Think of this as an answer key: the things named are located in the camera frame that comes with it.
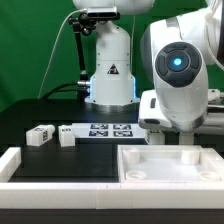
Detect white camera cable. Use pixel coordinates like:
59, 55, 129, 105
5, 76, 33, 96
37, 8, 88, 100

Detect grey camera on mount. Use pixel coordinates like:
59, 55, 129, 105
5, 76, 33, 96
87, 6, 118, 19

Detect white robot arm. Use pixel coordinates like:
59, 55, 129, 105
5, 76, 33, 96
73, 0, 224, 132

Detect white marker base plate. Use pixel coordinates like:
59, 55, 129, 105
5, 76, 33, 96
72, 123, 145, 139

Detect white U-shaped obstacle wall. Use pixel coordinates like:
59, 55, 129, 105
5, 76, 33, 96
0, 147, 224, 209

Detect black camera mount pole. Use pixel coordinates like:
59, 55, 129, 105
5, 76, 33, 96
68, 13, 96, 102

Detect black base cables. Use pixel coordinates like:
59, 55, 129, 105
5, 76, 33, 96
40, 79, 92, 101

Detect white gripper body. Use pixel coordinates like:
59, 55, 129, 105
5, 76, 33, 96
138, 90, 224, 135

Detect white square table top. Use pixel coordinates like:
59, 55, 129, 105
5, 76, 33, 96
117, 145, 224, 183

